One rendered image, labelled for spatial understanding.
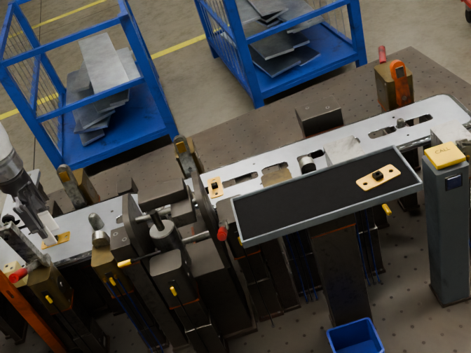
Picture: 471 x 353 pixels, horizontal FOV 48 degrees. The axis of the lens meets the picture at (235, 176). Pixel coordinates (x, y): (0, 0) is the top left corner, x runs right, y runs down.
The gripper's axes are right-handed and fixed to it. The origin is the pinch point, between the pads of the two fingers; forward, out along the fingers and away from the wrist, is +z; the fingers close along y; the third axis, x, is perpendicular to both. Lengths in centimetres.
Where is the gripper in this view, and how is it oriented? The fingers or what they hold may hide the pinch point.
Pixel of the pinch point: (48, 229)
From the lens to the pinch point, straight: 152.9
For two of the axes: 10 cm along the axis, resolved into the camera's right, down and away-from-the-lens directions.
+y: 1.7, 5.9, -7.9
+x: 9.5, -3.2, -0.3
